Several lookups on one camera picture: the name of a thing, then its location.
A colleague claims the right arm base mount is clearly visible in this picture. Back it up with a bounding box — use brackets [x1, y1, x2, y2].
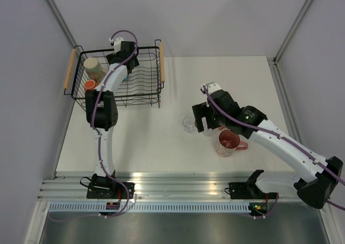
[224, 170, 277, 200]

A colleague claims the white slotted cable duct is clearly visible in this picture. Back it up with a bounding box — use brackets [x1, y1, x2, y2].
[49, 201, 250, 213]

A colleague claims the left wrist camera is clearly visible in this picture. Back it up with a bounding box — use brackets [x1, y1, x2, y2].
[109, 37, 124, 53]

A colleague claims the cream patterned mug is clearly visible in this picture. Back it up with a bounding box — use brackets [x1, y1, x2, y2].
[84, 57, 107, 82]

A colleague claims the black wire dish rack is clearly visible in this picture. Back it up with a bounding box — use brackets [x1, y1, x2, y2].
[64, 39, 164, 109]

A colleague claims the faceted clear glass cup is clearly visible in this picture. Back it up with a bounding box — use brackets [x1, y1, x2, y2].
[202, 124, 215, 137]

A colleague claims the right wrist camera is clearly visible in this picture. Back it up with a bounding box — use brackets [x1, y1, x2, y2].
[201, 82, 222, 94]

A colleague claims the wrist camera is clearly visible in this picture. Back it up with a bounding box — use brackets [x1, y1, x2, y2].
[109, 37, 124, 53]
[201, 82, 222, 94]

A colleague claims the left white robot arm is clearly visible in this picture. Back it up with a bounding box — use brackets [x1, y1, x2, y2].
[85, 38, 137, 199]

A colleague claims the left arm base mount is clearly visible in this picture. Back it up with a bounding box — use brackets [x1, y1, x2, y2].
[79, 174, 135, 200]

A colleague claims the wooden rack handle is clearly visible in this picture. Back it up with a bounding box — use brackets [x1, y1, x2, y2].
[64, 48, 77, 90]
[159, 41, 165, 83]

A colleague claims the aluminium frame rail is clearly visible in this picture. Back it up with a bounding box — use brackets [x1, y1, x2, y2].
[44, 0, 77, 47]

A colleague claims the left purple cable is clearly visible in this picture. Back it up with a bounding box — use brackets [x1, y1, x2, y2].
[91, 30, 139, 185]

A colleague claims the right wooden rack handle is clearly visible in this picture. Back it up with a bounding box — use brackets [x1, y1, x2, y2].
[159, 41, 165, 83]

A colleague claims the small clear glass cup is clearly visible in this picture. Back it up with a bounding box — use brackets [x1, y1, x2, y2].
[182, 116, 195, 133]

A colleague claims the orange mug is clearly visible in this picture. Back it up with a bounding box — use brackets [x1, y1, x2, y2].
[84, 79, 99, 92]

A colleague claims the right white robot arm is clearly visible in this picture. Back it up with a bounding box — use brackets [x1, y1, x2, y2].
[192, 82, 344, 209]

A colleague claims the left wooden rack handle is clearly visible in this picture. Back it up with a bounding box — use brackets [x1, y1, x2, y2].
[64, 48, 77, 90]

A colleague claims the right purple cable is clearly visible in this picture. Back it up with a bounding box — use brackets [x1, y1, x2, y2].
[199, 84, 345, 211]

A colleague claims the purple cable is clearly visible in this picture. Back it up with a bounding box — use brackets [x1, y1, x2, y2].
[91, 30, 139, 185]
[199, 84, 345, 211]

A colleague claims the pink patterned ceramic mug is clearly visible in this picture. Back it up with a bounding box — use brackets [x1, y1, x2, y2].
[215, 130, 248, 157]

